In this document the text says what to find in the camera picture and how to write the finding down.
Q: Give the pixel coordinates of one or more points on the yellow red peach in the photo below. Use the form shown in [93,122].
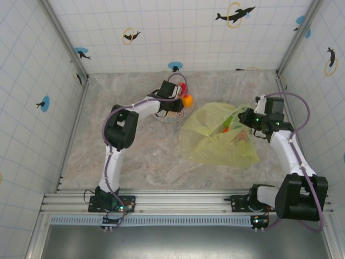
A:
[187,100]

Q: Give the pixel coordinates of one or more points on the red apple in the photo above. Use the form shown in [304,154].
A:
[183,87]

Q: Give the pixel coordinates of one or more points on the yellow-green plastic bag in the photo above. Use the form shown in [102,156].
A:
[215,151]

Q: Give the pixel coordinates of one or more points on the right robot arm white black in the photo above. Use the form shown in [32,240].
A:
[285,151]

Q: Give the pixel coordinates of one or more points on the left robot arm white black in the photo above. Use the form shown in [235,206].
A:
[116,162]

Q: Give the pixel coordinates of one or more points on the colourful speckled round plate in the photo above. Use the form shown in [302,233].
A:
[175,117]

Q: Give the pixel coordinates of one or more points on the dolphin blue circle sticker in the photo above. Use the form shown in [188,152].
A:
[308,33]
[300,20]

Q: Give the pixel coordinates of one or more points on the grey metal shelf panel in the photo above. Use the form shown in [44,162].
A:
[188,242]

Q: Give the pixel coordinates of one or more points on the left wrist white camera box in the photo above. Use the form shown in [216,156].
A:
[177,91]

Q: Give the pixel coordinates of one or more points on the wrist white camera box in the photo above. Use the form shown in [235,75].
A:
[261,105]
[177,91]

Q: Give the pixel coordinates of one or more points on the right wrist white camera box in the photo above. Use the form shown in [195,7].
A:
[261,105]

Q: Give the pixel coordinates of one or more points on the aluminium side rail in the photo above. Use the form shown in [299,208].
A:
[71,137]
[283,89]

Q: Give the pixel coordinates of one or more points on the aluminium corner post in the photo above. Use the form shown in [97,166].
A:
[299,37]
[64,40]

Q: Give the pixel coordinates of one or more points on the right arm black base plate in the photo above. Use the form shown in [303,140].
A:
[238,202]

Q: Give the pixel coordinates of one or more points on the aluminium mounting rail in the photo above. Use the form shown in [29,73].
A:
[175,201]

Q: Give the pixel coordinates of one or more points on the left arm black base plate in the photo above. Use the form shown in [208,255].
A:
[94,205]

